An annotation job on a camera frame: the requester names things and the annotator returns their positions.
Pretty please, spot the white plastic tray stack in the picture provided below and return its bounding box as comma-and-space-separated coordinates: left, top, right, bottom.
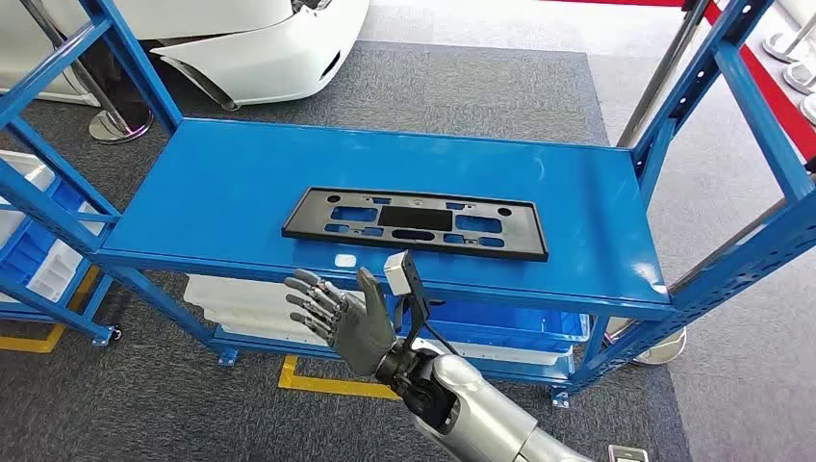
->
183, 273, 348, 350

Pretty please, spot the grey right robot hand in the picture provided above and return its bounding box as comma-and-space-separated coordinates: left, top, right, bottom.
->
283, 266, 399, 378

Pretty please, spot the white tray under bin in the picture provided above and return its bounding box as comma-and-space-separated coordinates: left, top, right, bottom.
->
407, 338, 575, 369

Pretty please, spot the red carpet strip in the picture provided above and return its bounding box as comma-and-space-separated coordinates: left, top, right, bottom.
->
542, 0, 816, 164

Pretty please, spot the small grey device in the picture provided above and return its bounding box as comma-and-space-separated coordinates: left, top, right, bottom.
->
607, 444, 650, 462

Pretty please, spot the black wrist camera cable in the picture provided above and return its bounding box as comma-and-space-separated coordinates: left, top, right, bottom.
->
392, 295, 459, 357

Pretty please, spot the dark grey carpet mat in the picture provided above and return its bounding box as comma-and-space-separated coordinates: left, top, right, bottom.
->
0, 38, 696, 462

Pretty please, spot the black license plate frame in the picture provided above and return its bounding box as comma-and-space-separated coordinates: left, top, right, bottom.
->
281, 186, 550, 264

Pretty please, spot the blue plastic bin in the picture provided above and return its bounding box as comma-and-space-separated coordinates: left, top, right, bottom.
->
389, 295, 591, 355

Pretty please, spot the small blue metal rack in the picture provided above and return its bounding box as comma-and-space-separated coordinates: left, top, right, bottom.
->
0, 146, 123, 348

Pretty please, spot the yellow floor tape strip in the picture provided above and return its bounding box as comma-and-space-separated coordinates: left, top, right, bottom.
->
0, 264, 103, 355

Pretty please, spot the chrome stanchion with round base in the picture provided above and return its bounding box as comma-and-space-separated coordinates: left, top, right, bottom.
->
18, 0, 155, 145
603, 181, 816, 367

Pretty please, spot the white compartment tray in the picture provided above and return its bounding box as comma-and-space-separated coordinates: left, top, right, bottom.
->
25, 203, 107, 305
0, 149, 58, 250

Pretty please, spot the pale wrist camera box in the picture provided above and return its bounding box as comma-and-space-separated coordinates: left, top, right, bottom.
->
383, 250, 433, 348

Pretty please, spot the chrome stanchion post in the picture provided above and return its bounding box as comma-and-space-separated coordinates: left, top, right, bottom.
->
617, 0, 712, 149

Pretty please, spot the blue metal shelf rack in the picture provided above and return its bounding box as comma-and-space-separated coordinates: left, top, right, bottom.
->
0, 0, 816, 409

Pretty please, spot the blue compartment bin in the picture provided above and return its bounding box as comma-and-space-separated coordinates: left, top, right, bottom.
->
0, 178, 84, 288

